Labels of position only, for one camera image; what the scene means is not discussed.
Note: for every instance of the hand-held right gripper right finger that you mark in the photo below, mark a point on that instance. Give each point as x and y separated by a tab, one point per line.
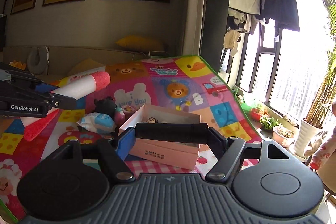
216	142

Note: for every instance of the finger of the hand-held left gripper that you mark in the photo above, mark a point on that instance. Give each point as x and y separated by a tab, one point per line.
44	88
64	103

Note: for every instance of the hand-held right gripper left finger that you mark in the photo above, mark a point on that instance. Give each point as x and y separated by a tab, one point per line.
126	144

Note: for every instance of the white red foam rocket toy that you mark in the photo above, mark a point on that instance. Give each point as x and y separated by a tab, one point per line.
78	87

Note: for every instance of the blue white tissue pack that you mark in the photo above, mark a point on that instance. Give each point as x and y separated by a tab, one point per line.
99	121

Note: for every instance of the black plush toy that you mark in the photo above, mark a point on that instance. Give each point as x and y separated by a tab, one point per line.
105	108

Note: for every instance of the pink cardboard box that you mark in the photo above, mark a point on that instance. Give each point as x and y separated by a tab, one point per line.
168	155

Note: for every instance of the black cylinder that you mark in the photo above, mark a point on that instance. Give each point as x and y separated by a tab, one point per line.
170	132

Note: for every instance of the grey neck pillow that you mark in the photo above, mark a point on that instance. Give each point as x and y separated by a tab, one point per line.
32	61

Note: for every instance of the orange object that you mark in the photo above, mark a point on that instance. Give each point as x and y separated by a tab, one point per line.
18	64

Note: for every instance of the yellow pillow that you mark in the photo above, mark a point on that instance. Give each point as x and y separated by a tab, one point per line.
139	43
86	65

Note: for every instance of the beige sofa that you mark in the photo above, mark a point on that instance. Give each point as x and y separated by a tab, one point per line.
78	53

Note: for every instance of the red potted plant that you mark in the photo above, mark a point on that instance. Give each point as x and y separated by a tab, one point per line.
257	113

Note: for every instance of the dark potted plant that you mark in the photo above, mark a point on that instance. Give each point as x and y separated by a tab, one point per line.
269	124

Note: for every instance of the white container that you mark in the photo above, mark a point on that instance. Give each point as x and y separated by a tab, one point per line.
223	76

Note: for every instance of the small potted plant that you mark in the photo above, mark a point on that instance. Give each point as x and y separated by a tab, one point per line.
283	136

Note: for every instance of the black screen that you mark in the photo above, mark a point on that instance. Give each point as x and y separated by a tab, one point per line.
2	32

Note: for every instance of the colourful cartoon play mat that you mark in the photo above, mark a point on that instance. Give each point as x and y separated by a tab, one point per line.
170	74

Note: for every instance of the tall plant in white pot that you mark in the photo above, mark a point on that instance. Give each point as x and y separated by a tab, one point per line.
304	140

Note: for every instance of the beige hanging garment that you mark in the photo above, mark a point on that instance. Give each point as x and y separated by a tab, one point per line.
232	39

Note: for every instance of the patterned hanging garment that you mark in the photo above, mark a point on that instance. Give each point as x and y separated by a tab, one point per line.
241	20

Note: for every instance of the dark hanging garment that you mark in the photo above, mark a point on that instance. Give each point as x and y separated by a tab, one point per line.
281	3

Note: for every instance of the black window frame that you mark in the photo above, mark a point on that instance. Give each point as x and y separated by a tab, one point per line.
277	61

